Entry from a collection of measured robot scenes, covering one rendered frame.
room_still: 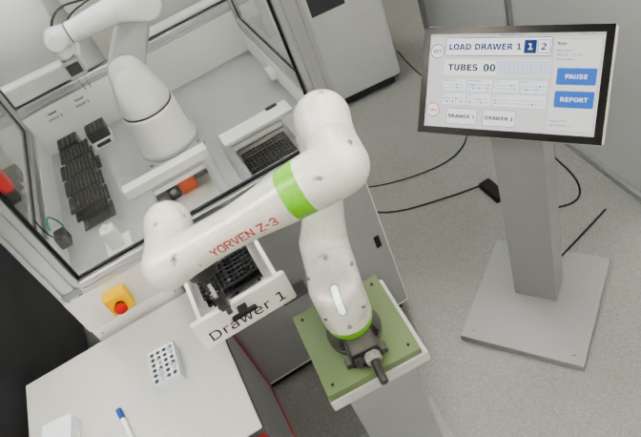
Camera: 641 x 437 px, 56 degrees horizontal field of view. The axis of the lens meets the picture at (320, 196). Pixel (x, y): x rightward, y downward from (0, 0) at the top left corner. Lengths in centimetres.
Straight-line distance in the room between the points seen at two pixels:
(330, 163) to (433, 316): 154
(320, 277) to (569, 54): 88
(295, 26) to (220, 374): 98
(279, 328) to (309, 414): 38
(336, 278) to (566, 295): 130
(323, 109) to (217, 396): 87
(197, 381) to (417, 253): 135
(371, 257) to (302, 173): 118
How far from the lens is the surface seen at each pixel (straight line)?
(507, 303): 254
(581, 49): 176
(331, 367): 161
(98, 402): 196
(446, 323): 256
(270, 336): 234
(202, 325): 169
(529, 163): 199
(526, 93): 177
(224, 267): 181
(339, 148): 114
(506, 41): 180
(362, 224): 217
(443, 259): 276
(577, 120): 175
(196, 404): 177
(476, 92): 181
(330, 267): 146
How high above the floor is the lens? 212
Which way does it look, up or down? 41 degrees down
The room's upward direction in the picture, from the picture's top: 24 degrees counter-clockwise
